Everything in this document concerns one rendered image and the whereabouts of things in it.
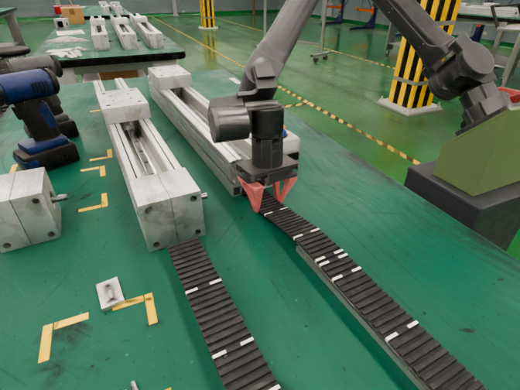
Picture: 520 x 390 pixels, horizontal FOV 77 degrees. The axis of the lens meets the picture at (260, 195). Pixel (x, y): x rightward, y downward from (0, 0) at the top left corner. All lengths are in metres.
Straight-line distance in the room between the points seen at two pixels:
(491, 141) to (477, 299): 0.33
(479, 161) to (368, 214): 0.26
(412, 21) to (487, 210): 0.43
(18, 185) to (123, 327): 0.32
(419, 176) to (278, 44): 0.46
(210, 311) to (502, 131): 0.61
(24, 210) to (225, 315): 0.38
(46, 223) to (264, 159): 0.39
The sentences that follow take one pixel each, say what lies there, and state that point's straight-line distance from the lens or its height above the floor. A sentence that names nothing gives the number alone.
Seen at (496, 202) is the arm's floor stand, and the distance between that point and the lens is 0.83.
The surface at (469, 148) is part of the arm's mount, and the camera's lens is 0.80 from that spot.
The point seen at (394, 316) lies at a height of 0.81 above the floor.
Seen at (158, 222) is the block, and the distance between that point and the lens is 0.55.
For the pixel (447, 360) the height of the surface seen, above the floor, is 0.81.
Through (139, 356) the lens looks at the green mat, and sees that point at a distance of 0.46.
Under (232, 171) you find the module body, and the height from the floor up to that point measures 0.84.
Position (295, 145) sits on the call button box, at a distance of 0.81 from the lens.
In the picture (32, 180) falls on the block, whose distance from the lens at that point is 0.68.
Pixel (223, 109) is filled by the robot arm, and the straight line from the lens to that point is 0.54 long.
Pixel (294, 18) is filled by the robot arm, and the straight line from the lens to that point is 0.70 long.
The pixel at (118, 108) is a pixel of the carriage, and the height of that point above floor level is 0.90.
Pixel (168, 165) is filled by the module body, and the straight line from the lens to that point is 0.65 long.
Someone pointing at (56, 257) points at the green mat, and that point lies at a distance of 0.64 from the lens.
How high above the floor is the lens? 1.16
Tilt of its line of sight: 33 degrees down
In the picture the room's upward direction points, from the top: straight up
